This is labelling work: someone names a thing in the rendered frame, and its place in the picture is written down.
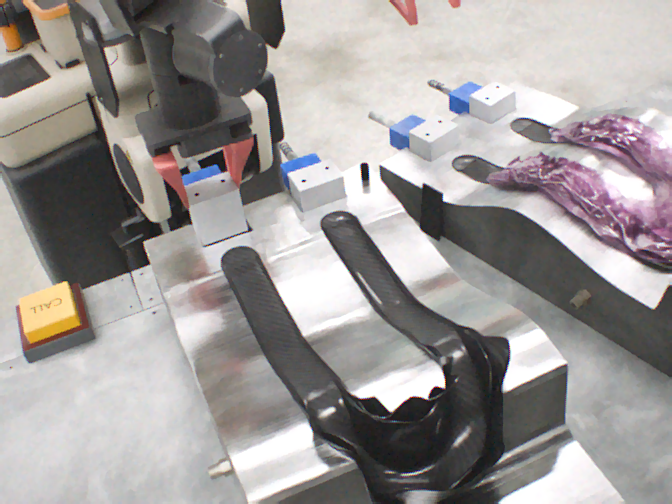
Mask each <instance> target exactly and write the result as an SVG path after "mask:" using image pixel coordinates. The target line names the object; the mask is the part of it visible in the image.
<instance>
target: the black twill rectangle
mask: <svg viewBox="0 0 672 504"><path fill-rule="evenodd" d="M443 194H444V193H442V192H441V191H439V190H437V189H435V188H434V187H432V186H430V185H428V184H426V183H425V182H424V183H422V202H421V219H420V230H421V231H422V232H424V233H426V234H427V235H429V236H430V237H432V238H434V239H435V240H437V241H440V234H441V221H442V208H443Z"/></svg>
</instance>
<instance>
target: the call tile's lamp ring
mask: <svg viewBox="0 0 672 504"><path fill-rule="evenodd" d="M70 288H71V289H74V293H75V297H76V301H77V305H78V309H79V313H80V317H81V321H82V324H83V325H80V326H77V327H75V328H72V329H69V330H67V331H64V332H61V333H59V334H56V335H53V336H51V337H48V338H45V339H43V340H40V341H37V342H35V343H32V344H29V345H28V343H27V337H26V335H25V333H24V327H23V321H22V315H21V309H20V304H19V305H17V306H15V307H16V313H17V319H18V325H19V332H20V338H21V344H22V350H23V352H25V351H27V350H30V349H33V348H35V347H38V346H41V345H43V344H46V343H49V342H51V341H54V340H57V339H59V338H62V337H65V336H67V335H70V334H73V333H75V332H78V331H81V330H83V329H86V328H89V327H90V326H89V323H88V319H87V315H86V311H85V307H84V304H83V300H82V296H81V292H80V288H79V284H78V283H76V284H73V285H71V286H70Z"/></svg>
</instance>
